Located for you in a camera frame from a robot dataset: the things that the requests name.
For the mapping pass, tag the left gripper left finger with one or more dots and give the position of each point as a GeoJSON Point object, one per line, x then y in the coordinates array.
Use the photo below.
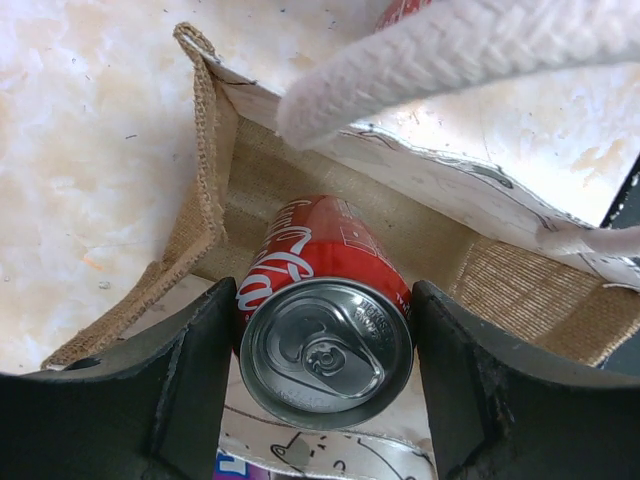
{"type": "Point", "coordinates": [149, 407]}

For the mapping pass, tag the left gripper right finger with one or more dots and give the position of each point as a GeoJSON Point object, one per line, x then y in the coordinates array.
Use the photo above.
{"type": "Point", "coordinates": [501, 408]}

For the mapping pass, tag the red cola can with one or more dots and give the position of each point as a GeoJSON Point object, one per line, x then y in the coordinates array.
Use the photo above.
{"type": "Point", "coordinates": [326, 340]}
{"type": "Point", "coordinates": [397, 10]}

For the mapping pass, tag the purple Fanta can left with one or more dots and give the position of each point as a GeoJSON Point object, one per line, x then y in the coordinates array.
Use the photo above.
{"type": "Point", "coordinates": [229, 467]}

